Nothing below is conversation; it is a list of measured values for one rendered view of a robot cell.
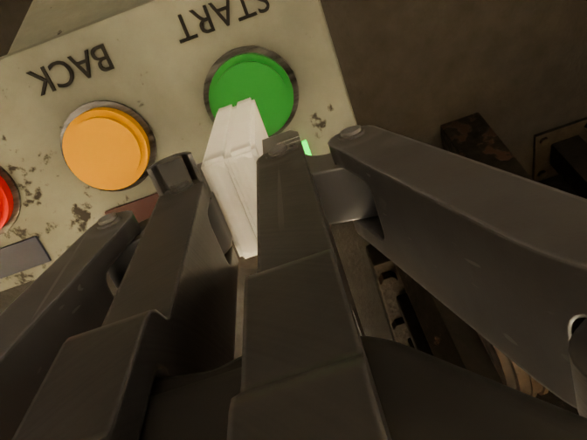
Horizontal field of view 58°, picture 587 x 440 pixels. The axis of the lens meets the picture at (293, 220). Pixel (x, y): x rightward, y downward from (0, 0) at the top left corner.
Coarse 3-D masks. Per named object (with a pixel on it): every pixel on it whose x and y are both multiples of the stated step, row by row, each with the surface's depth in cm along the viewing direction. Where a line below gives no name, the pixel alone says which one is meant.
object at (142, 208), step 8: (136, 200) 27; (144, 200) 27; (152, 200) 27; (120, 208) 27; (128, 208) 27; (136, 208) 27; (144, 208) 27; (152, 208) 28; (136, 216) 28; (144, 216) 28
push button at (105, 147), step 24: (96, 120) 25; (120, 120) 25; (72, 144) 25; (96, 144) 25; (120, 144) 25; (144, 144) 26; (72, 168) 26; (96, 168) 26; (120, 168) 26; (144, 168) 26
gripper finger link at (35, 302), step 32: (96, 224) 13; (128, 224) 13; (64, 256) 12; (96, 256) 11; (32, 288) 11; (64, 288) 10; (96, 288) 11; (0, 320) 10; (32, 320) 9; (64, 320) 10; (96, 320) 11; (0, 352) 9; (32, 352) 9; (0, 384) 8; (32, 384) 9; (0, 416) 8
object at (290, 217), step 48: (288, 144) 14; (288, 192) 11; (288, 240) 9; (288, 288) 6; (336, 288) 6; (288, 336) 5; (336, 336) 5; (288, 384) 4; (336, 384) 4; (240, 432) 4; (288, 432) 4; (336, 432) 4; (384, 432) 4
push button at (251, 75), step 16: (224, 64) 24; (240, 64) 24; (256, 64) 24; (272, 64) 24; (224, 80) 24; (240, 80) 24; (256, 80) 24; (272, 80) 24; (288, 80) 25; (224, 96) 25; (240, 96) 25; (256, 96) 25; (272, 96) 25; (288, 96) 25; (272, 112) 25; (288, 112) 25; (272, 128) 25
